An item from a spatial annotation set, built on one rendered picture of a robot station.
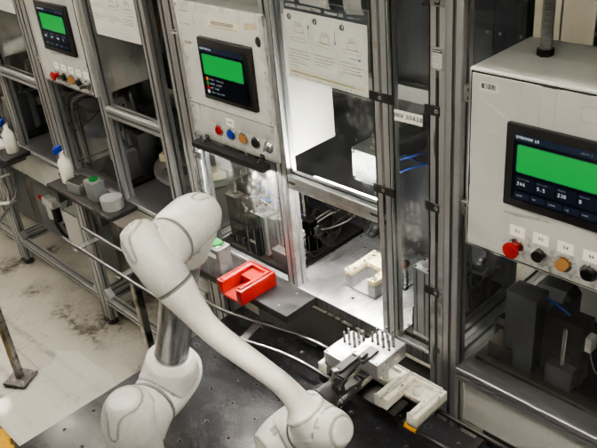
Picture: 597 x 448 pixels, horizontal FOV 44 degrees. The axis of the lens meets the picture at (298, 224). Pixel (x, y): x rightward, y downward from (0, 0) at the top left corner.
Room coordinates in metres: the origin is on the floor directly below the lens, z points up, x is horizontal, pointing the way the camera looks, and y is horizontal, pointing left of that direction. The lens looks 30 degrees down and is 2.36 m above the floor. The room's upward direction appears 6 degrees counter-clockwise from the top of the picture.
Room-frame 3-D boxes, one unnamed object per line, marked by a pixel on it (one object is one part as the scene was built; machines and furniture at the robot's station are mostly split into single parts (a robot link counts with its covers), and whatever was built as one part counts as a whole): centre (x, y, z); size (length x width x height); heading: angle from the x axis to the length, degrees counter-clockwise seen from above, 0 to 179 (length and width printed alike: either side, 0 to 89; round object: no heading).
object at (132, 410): (1.58, 0.53, 0.85); 0.18 x 0.16 x 0.22; 154
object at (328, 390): (1.50, -0.04, 0.96); 0.09 x 0.07 x 0.08; 133
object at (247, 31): (2.32, 0.10, 1.60); 0.42 x 0.29 x 0.46; 42
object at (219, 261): (2.23, 0.28, 0.97); 0.08 x 0.08 x 0.12; 42
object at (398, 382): (1.63, -0.19, 0.84); 0.36 x 0.14 x 0.10; 42
